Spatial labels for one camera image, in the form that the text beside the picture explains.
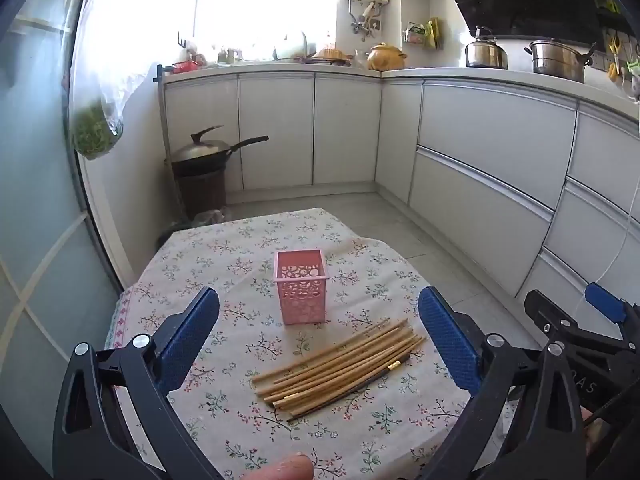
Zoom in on metal water pipes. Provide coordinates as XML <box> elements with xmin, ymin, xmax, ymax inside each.
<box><xmin>347</xmin><ymin>0</ymin><xmax>383</xmax><ymax>38</ymax></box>

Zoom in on hanging plastic bag of greens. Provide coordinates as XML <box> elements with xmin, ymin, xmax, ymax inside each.
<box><xmin>70</xmin><ymin>0</ymin><xmax>161</xmax><ymax>161</ymax></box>

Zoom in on pile of wooden chopsticks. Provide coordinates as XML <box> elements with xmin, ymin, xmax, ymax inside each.
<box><xmin>251</xmin><ymin>317</ymin><xmax>427</xmax><ymax>418</ymax></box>

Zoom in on steel kettle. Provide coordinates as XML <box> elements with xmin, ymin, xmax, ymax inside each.
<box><xmin>465</xmin><ymin>26</ymin><xmax>508</xmax><ymax>69</ymax></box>

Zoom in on hanging green yellow brushes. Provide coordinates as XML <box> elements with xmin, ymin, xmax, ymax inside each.
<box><xmin>602</xmin><ymin>27</ymin><xmax>640</xmax><ymax>101</ymax></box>

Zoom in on person's left hand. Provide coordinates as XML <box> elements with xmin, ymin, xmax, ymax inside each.
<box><xmin>263</xmin><ymin>454</ymin><xmax>314</xmax><ymax>480</ymax></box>

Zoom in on black wok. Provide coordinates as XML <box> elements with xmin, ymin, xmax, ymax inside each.
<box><xmin>167</xmin><ymin>135</ymin><xmax>269</xmax><ymax>177</ymax></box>

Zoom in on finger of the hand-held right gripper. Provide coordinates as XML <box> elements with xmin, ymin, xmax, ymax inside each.
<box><xmin>585</xmin><ymin>282</ymin><xmax>640</xmax><ymax>343</ymax></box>
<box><xmin>524</xmin><ymin>289</ymin><xmax>640</xmax><ymax>358</ymax></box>

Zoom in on steel wok lid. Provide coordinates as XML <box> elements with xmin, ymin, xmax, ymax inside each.
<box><xmin>172</xmin><ymin>126</ymin><xmax>232</xmax><ymax>162</ymax></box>

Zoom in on person's right hand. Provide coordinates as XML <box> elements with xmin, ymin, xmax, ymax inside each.
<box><xmin>581</xmin><ymin>406</ymin><xmax>607</xmax><ymax>456</ymax></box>

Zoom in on white drawer cabinet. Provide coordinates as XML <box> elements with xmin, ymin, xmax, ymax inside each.
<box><xmin>380</xmin><ymin>77</ymin><xmax>640</xmax><ymax>311</ymax></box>

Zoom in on white door cabinet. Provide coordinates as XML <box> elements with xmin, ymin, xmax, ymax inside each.
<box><xmin>162</xmin><ymin>72</ymin><xmax>383</xmax><ymax>208</ymax></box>

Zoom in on steel stock pot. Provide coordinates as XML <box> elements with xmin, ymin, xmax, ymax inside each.
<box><xmin>524</xmin><ymin>39</ymin><xmax>598</xmax><ymax>83</ymax></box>

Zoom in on brown round basket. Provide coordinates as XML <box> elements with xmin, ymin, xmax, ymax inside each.
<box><xmin>312</xmin><ymin>46</ymin><xmax>353</xmax><ymax>66</ymax></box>

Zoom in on yellow clay pot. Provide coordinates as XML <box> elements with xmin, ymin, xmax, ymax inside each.
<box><xmin>367</xmin><ymin>42</ymin><xmax>408</xmax><ymax>71</ymax></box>

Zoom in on floral tablecloth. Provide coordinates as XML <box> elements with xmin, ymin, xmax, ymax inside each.
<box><xmin>103</xmin><ymin>206</ymin><xmax>473</xmax><ymax>480</ymax></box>

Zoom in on pink perforated utensil holder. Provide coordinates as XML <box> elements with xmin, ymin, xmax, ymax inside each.
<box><xmin>273</xmin><ymin>249</ymin><xmax>328</xmax><ymax>327</ymax></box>

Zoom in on brown wicker bin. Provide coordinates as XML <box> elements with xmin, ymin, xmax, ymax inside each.
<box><xmin>172</xmin><ymin>167</ymin><xmax>228</xmax><ymax>221</ymax></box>

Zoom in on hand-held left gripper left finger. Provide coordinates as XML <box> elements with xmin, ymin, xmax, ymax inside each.
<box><xmin>52</xmin><ymin>286</ymin><xmax>226</xmax><ymax>480</ymax></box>

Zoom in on kitchen window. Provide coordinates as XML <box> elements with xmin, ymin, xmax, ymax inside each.
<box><xmin>192</xmin><ymin>0</ymin><xmax>346</xmax><ymax>56</ymax></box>

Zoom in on glass sliding door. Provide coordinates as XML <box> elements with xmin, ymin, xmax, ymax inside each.
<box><xmin>0</xmin><ymin>0</ymin><xmax>128</xmax><ymax>480</ymax></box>

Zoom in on crumpled clear plastic bag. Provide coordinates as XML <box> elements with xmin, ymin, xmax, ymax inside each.
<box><xmin>192</xmin><ymin>208</ymin><xmax>226</xmax><ymax>227</ymax></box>

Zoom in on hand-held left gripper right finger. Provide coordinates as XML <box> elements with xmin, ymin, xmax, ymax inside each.
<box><xmin>418</xmin><ymin>286</ymin><xmax>586</xmax><ymax>480</ymax></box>

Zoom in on wall storage rack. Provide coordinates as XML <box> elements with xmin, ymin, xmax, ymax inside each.
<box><xmin>404</xmin><ymin>17</ymin><xmax>443</xmax><ymax>52</ymax></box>

